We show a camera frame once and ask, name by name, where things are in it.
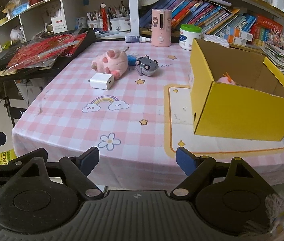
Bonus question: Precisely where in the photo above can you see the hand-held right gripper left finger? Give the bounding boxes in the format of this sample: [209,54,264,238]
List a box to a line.
[12,146,105,201]

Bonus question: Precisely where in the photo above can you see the red hanging ornament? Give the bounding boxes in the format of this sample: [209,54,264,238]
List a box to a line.
[100,3,108,31]

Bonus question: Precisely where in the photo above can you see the blue small toy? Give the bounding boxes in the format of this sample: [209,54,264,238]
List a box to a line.
[127,53,139,65]

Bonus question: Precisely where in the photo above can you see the white mat yellow border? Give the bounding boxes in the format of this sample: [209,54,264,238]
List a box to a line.
[163,84,284,160]

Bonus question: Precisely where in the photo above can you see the small spray bottle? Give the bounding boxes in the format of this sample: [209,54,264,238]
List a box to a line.
[125,35,152,43]

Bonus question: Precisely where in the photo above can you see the colourful ornament bundle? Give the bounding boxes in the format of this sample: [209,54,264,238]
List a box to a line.
[268,29,284,49]

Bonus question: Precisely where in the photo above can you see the blue packet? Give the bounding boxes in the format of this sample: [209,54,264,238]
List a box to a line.
[12,4,29,15]

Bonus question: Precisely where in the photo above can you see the white plastic bag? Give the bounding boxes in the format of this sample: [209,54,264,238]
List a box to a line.
[10,28,26,42]

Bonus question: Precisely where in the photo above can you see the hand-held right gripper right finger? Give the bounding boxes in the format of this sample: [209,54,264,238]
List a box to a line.
[169,146,274,202]

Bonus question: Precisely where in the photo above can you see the orange and white carton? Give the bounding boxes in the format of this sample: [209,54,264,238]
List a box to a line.
[219,33,248,46]
[226,26,254,41]

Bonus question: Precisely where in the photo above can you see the wooden bookshelf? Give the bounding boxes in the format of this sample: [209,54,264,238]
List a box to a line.
[137,0,284,56]

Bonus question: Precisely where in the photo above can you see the row of leaning books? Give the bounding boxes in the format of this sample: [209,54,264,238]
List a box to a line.
[139,0,258,36]

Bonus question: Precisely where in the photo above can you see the fuzzy white cloth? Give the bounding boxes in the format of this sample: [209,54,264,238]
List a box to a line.
[266,193,284,235]

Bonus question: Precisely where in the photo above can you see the pink humidifier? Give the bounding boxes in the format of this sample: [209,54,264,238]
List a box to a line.
[151,9,172,47]

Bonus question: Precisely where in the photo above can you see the white shelf unit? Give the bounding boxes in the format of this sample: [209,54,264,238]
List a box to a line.
[0,0,132,46]

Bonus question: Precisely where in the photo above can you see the white charger block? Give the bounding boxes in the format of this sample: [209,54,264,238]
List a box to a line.
[89,73,114,91]

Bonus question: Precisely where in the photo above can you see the pink checkered tablecloth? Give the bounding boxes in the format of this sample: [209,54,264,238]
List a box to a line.
[12,39,284,190]

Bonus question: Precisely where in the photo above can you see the white quilted bag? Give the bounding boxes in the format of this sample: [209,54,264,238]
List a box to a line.
[203,34,230,47]

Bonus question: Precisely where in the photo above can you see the yellow printed bag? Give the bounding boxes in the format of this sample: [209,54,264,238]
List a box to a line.
[0,149,17,165]

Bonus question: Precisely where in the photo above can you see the white jar green lid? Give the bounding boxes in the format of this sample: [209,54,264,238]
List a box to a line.
[179,24,202,51]

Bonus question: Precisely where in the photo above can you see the grey toy car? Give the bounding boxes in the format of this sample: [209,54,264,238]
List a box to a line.
[135,55,159,76]

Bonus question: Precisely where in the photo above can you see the pile of red packets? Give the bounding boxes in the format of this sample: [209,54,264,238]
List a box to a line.
[7,31,87,71]

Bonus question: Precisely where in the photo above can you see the white drawer cabinet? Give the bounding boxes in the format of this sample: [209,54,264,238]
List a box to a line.
[15,79,44,106]

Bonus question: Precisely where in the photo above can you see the white upright post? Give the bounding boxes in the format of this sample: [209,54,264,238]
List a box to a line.
[127,0,140,37]

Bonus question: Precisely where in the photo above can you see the stack of papers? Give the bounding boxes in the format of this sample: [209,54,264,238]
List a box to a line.
[261,41,284,78]

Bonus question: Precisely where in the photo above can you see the red boxed book set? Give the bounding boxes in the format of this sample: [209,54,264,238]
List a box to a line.
[253,15,283,46]

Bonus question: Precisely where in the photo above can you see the yellow cardboard box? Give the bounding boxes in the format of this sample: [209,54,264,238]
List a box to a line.
[189,38,284,141]

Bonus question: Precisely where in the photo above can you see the white paper box red label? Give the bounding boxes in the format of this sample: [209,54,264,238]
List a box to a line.
[51,9,68,34]

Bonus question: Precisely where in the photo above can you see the white pen cup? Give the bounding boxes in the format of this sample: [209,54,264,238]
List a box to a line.
[119,16,131,32]
[109,17,120,31]
[87,18,102,29]

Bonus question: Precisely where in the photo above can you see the pink pig plush toy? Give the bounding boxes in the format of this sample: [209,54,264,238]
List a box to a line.
[91,50,129,80]

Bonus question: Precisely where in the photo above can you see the pink chick plush toy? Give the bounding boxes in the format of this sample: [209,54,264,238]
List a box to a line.
[216,72,238,86]

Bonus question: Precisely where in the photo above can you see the black keyboard stand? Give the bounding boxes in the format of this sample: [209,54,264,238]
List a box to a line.
[0,80,32,128]

